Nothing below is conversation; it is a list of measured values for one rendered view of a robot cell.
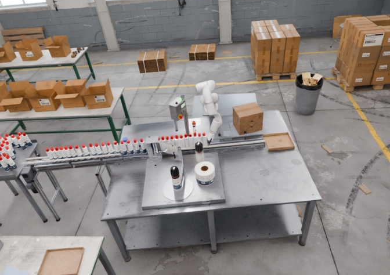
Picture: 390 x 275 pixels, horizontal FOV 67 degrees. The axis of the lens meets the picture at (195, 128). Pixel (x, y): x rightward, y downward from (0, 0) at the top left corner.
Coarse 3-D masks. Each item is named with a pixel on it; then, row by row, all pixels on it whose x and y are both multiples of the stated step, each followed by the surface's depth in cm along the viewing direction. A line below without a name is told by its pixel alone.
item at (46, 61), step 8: (72, 48) 665; (48, 56) 639; (80, 56) 626; (88, 56) 672; (0, 64) 628; (8, 64) 624; (16, 64) 620; (24, 64) 616; (32, 64) 611; (40, 64) 608; (48, 64) 607; (56, 64) 606; (64, 64) 610; (72, 64) 608; (88, 64) 680; (8, 72) 706; (8, 80) 705; (56, 80) 676; (64, 80) 672
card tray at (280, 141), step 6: (282, 132) 350; (264, 138) 350; (270, 138) 349; (276, 138) 348; (282, 138) 347; (288, 138) 346; (270, 144) 340; (276, 144) 340; (282, 144) 339; (288, 144) 338; (270, 150) 332
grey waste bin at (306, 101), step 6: (300, 90) 491; (306, 90) 483; (318, 90) 483; (300, 96) 499; (306, 96) 491; (312, 96) 489; (318, 96) 496; (300, 102) 506; (306, 102) 498; (312, 102) 497; (300, 108) 513; (306, 108) 506; (312, 108) 507; (306, 114) 514
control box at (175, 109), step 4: (176, 100) 315; (184, 100) 315; (172, 104) 309; (176, 104) 308; (172, 108) 310; (176, 108) 307; (180, 108) 314; (172, 112) 313; (176, 112) 310; (180, 112) 316; (184, 112) 322; (172, 116) 317; (176, 116) 313; (176, 120) 317
